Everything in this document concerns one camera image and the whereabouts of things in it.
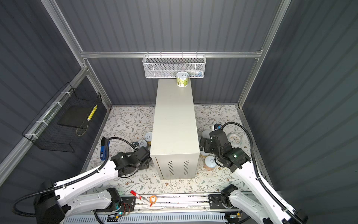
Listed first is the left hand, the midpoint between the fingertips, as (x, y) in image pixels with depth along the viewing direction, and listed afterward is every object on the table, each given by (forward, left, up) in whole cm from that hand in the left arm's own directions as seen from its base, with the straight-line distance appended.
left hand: (143, 162), depth 80 cm
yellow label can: (-5, -33, +17) cm, 37 cm away
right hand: (+4, -38, +12) cm, 40 cm away
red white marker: (-17, +1, -8) cm, 18 cm away
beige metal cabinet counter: (-5, -19, +26) cm, 32 cm away
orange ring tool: (-17, -4, -8) cm, 20 cm away
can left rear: (+19, -1, -2) cm, 19 cm away
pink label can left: (+15, +3, -3) cm, 15 cm away
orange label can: (-2, -39, -2) cm, 39 cm away
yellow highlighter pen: (+20, +27, +20) cm, 39 cm away
